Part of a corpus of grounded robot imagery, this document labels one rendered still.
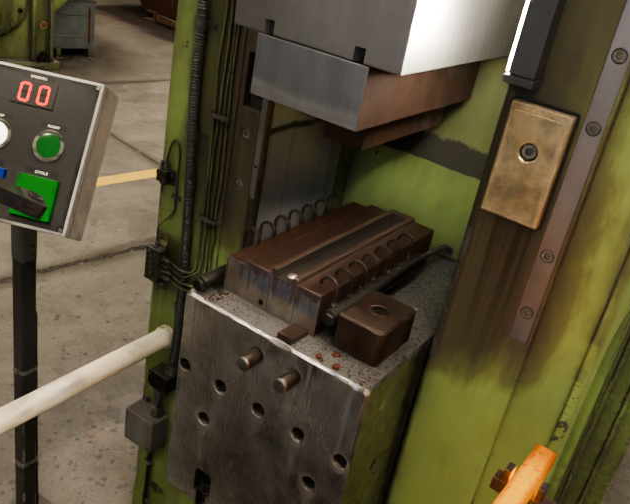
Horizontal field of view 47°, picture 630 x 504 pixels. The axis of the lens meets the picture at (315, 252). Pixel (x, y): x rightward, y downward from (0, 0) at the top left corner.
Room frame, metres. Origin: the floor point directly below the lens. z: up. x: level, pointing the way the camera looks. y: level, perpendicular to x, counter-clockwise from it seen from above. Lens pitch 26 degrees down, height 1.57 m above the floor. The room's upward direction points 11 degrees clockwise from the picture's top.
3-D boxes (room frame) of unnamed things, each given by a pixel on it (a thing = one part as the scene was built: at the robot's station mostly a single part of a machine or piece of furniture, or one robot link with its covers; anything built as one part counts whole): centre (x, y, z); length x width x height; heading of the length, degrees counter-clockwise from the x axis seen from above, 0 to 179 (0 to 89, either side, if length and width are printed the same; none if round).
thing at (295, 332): (1.00, 0.01, 0.92); 0.04 x 0.03 x 0.01; 147
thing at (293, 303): (1.24, -0.04, 0.96); 0.42 x 0.20 x 0.09; 150
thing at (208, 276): (1.24, 0.09, 0.93); 0.40 x 0.03 x 0.03; 150
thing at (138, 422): (1.34, 0.32, 0.36); 0.09 x 0.07 x 0.12; 60
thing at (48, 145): (1.18, 0.50, 1.09); 0.05 x 0.03 x 0.04; 60
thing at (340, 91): (1.24, -0.04, 1.32); 0.42 x 0.20 x 0.10; 150
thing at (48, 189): (1.13, 0.50, 1.01); 0.07 x 0.05 x 0.07; 85
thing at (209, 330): (1.22, -0.10, 0.69); 0.56 x 0.38 x 0.45; 150
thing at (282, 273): (1.23, -0.06, 0.99); 0.42 x 0.05 x 0.01; 150
